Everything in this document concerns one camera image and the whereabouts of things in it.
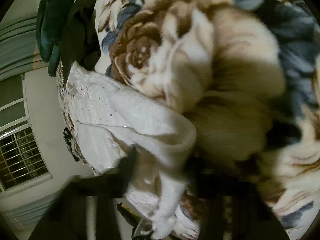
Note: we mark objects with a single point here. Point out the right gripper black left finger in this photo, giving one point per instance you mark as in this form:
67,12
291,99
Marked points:
85,207

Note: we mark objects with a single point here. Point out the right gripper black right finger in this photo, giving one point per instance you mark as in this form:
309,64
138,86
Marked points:
231,208

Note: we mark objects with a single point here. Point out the white knit sweater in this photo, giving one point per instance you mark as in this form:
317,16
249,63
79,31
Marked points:
107,119

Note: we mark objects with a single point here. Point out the black white patterned cloth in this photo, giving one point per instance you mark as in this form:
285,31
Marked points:
67,137

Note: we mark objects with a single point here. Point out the barred window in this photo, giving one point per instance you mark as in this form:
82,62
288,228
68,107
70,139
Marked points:
21,159

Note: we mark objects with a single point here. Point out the floral fleece blanket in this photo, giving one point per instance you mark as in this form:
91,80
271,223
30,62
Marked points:
243,72

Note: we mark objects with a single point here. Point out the black folded garment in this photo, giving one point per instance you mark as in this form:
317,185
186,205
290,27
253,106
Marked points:
80,41

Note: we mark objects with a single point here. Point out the green plaid curtain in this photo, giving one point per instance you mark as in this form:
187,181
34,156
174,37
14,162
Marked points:
19,51

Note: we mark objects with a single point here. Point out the dark green garment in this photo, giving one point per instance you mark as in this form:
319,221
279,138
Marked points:
51,20

